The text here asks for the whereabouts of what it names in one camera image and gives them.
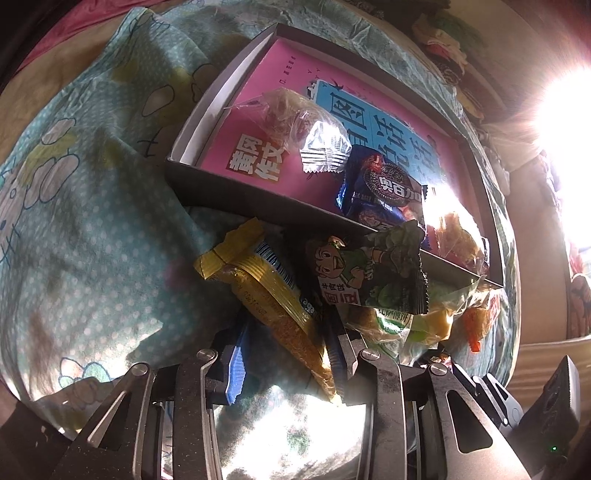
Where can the teal cartoon print blanket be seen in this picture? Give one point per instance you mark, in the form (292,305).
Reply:
(96,249)

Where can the green yellow clear snack bag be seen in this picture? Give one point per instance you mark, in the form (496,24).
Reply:
(476,307)

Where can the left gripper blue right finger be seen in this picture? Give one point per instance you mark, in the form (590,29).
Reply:
(342,358)

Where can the dark green bean snack packet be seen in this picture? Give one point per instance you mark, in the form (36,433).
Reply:
(379,270)

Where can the black shallow cardboard box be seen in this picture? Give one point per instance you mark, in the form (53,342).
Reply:
(195,186)

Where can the yellow wafer snack packet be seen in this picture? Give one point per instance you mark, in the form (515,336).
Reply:
(248,264)

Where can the pink and blue book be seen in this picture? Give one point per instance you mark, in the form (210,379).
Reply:
(239,150)

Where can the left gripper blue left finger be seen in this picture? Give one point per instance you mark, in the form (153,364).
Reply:
(236,354)

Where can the clear round pastry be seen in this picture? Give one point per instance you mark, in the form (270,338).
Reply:
(294,122)

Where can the clear bag orange snacks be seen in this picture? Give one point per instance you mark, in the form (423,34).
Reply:
(457,239)

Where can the blue Oreo cookie packet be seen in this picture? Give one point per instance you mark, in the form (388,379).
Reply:
(379,193)

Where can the pile of folded clothes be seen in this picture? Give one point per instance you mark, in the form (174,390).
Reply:
(454,46)

